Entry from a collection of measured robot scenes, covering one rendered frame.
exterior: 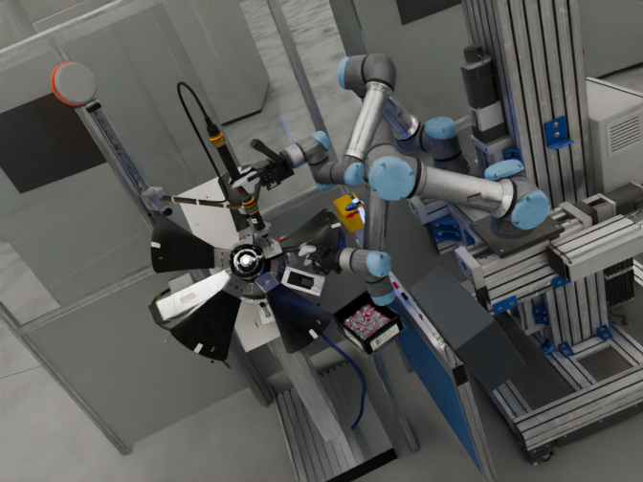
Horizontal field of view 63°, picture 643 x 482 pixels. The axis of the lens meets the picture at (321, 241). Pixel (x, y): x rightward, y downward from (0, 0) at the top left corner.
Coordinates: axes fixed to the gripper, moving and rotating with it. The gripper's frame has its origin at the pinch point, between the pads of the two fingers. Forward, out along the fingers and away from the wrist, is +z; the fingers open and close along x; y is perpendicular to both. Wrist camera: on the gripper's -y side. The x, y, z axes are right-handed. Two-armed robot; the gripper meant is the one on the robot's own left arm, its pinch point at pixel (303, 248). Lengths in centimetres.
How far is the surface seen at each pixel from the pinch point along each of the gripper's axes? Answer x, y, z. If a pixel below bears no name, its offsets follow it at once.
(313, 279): 16.1, 0.5, 4.0
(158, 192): -22, 0, 69
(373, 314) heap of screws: 34.2, -2.3, -13.7
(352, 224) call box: 19.8, -33.5, 8.7
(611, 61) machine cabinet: 146, -385, 0
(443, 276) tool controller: -8, 10, -61
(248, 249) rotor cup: -8.1, 10.4, 13.7
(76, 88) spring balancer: -69, -4, 79
